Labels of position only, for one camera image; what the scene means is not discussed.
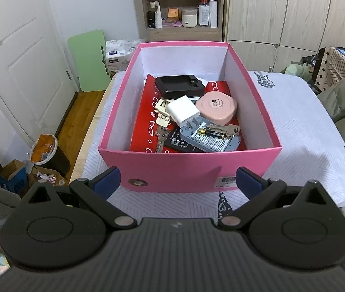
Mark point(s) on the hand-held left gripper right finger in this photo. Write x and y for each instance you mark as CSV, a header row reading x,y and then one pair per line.
x,y
250,181

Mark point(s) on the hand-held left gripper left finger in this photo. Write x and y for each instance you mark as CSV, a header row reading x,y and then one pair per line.
x,y
108,181

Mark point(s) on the grey portable router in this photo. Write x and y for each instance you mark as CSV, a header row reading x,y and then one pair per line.
x,y
209,144

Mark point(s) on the black and gold battery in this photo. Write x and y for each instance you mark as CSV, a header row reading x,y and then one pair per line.
x,y
213,133

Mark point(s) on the pink storage box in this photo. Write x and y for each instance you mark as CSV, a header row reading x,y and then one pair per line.
x,y
190,170

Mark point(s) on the silver key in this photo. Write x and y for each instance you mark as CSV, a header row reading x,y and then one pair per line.
x,y
161,140

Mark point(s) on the black phone battery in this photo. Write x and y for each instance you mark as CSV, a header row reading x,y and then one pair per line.
x,y
175,143

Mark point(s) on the pink rounded case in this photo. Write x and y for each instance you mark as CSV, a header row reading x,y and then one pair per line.
x,y
215,109

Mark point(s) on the cream hair clip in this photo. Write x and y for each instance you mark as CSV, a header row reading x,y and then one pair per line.
x,y
161,106

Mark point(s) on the white charger plug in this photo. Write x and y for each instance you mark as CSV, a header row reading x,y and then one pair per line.
x,y
181,109

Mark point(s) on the black battery charger cradle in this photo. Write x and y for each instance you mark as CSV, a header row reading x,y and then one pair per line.
x,y
178,89

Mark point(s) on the black trash bin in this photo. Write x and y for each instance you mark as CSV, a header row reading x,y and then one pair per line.
x,y
56,161

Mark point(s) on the cardboard box of wrappers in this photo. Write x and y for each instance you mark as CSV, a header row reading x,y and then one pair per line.
x,y
47,176

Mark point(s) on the red printed paper sheet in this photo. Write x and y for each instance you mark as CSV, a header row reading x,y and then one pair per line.
x,y
143,121

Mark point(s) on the blue cardboard box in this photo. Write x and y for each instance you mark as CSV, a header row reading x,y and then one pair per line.
x,y
17,182

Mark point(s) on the light green clothing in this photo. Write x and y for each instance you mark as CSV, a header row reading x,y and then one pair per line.
x,y
297,71

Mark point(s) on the green folding board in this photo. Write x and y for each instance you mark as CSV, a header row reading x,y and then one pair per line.
x,y
87,60

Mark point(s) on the tissue paper pack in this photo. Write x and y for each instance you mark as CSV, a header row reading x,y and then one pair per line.
x,y
117,51

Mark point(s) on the beige geometric patterned bag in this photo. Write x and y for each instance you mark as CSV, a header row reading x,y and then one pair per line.
x,y
336,67

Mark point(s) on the wooden shelf cabinet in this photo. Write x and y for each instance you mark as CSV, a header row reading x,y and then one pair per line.
x,y
184,35

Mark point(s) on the small black bottle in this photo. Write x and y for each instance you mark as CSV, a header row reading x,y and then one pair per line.
x,y
151,19

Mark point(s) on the white door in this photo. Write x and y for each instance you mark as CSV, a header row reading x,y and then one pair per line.
x,y
23,36

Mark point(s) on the pink paper pad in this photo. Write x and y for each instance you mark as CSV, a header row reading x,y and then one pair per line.
x,y
172,22

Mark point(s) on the white cylinder bottle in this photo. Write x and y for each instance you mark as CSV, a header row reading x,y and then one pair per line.
x,y
213,13

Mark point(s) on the white tube bottle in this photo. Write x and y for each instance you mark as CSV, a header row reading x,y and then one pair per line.
x,y
158,15

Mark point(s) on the spray can with red cap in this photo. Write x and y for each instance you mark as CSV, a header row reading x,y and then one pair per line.
x,y
203,13

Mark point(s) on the white jar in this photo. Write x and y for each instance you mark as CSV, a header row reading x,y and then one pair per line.
x,y
189,18

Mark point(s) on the wooden wardrobe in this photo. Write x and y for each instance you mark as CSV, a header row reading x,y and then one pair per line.
x,y
306,12

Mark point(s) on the small orange box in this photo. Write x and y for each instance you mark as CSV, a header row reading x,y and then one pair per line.
x,y
173,12

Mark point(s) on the wooden bed frame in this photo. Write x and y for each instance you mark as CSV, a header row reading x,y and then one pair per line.
x,y
87,146

